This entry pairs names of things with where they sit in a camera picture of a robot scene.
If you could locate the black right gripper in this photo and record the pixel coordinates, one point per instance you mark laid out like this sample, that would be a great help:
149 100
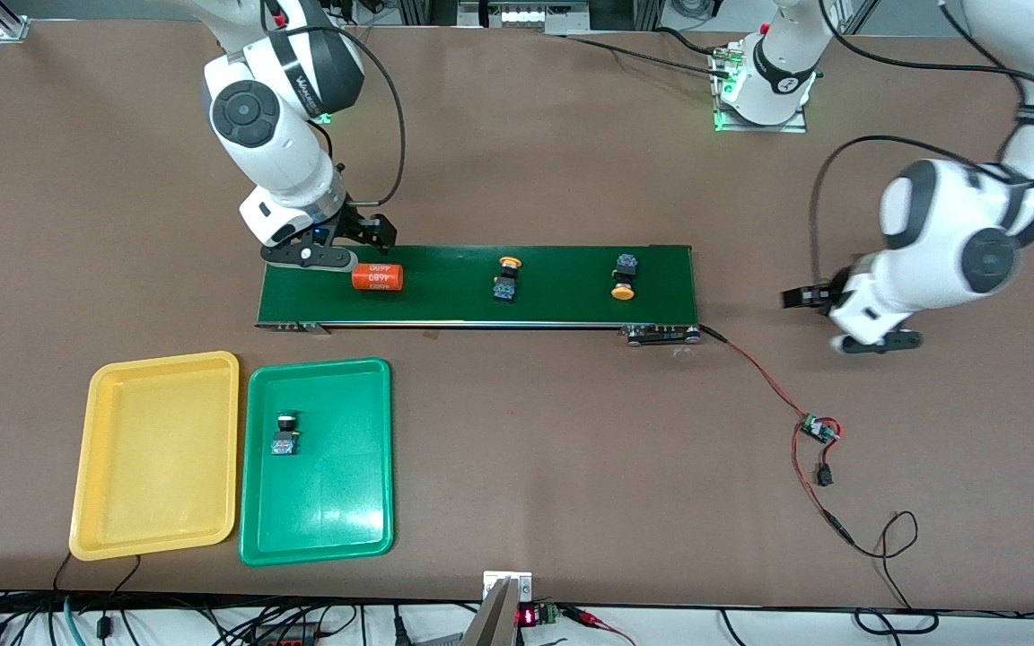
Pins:
358 229

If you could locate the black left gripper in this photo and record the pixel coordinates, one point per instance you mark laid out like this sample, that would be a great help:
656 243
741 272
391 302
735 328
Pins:
815 297

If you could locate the orange cylinder with white print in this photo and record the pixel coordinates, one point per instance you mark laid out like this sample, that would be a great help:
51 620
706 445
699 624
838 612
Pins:
378 278

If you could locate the yellow push button switch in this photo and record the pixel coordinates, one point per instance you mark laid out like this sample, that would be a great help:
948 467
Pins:
506 285
625 274

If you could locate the green push button switch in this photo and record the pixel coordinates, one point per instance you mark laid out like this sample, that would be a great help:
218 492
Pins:
285 438

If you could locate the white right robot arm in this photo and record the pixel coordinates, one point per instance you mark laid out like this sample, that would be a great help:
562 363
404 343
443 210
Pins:
275 152

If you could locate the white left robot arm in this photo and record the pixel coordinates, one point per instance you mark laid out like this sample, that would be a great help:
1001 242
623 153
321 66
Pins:
939 233

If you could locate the small green circuit board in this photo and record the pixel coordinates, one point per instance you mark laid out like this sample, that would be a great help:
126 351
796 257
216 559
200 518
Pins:
818 428

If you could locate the small black connector plug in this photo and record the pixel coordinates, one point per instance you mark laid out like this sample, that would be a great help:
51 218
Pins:
826 475

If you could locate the green conveyor belt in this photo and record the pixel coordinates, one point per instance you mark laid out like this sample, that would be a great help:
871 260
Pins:
562 287

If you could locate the green plastic tray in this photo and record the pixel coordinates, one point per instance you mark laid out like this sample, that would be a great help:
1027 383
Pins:
337 484

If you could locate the grey metal equipment rack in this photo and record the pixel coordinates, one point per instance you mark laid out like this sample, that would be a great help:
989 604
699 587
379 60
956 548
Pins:
521 13

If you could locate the yellow plastic tray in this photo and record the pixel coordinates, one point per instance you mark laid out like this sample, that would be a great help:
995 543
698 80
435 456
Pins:
158 453

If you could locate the red clip lead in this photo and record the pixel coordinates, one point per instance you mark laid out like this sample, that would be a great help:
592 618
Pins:
598 621

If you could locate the red digit display module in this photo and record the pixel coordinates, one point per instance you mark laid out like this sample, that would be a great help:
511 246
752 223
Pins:
537 615

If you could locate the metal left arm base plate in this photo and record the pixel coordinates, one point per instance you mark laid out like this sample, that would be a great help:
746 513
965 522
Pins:
786 127

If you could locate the grey metal bracket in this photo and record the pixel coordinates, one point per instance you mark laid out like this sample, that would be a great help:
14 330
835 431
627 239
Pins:
503 610

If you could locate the aluminium frame profile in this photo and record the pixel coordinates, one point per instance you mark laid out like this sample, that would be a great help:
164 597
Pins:
13 25

